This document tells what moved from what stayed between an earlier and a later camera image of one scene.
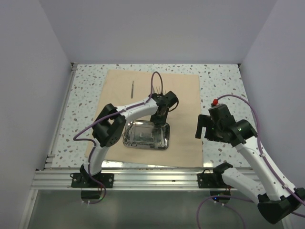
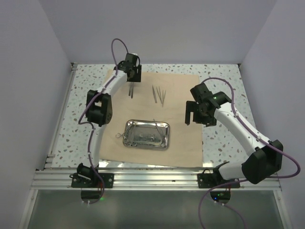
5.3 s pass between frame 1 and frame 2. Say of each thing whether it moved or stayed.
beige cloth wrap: stayed
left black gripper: moved
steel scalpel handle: stayed
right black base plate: stayed
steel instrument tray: stayed
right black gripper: moved
